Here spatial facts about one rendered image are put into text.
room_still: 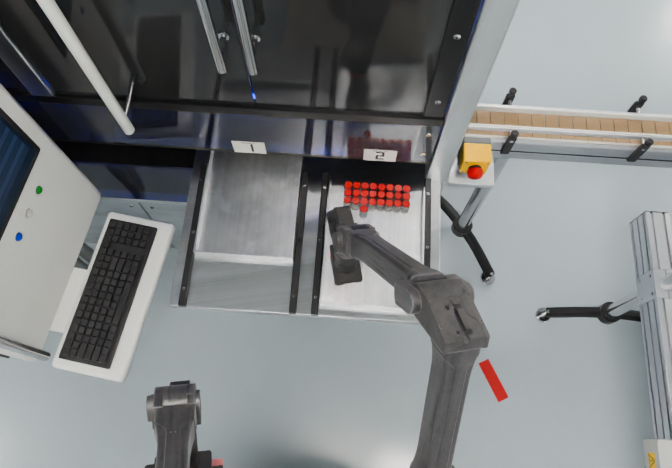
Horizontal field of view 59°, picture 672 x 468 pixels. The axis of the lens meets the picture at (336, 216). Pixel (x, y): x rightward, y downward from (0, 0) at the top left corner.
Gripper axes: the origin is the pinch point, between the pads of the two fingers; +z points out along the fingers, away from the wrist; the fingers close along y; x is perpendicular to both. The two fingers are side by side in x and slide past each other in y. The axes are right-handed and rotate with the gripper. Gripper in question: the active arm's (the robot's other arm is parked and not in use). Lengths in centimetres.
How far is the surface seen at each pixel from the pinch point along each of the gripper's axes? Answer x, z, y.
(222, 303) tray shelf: 32.3, 5.3, -0.8
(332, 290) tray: 3.7, 4.8, -2.3
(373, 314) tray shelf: -5.7, 5.2, -10.3
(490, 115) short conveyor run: -49, -2, 39
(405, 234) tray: -18.3, 4.1, 9.6
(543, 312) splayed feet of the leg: -82, 88, -1
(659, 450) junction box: -83, 39, -55
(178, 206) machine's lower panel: 48, 35, 44
